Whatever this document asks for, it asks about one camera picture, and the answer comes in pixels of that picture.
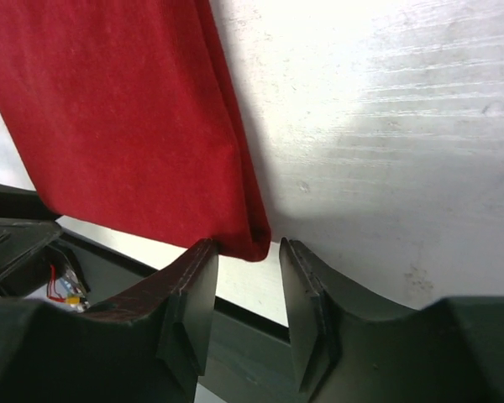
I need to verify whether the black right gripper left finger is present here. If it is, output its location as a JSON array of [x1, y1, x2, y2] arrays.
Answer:
[[84, 239, 218, 402]]

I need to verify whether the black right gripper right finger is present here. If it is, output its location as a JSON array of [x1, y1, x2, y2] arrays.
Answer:
[[280, 238, 445, 402]]

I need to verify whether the red t shirt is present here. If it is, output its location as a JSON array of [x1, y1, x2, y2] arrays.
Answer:
[[0, 1, 271, 262]]

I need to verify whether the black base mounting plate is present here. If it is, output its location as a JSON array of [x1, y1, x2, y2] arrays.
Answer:
[[0, 185, 297, 402]]

